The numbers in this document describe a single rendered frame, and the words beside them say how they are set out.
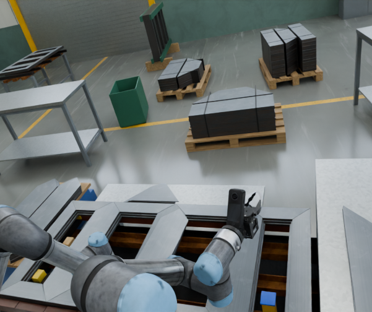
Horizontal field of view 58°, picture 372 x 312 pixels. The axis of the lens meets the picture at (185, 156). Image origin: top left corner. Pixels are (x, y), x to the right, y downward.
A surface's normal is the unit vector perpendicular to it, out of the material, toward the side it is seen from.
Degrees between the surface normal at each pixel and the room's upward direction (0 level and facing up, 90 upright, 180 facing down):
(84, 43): 90
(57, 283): 0
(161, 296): 82
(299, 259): 0
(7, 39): 90
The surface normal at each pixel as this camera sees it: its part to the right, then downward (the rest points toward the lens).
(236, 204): -0.58, 0.00
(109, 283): -0.30, -0.72
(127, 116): 0.03, 0.52
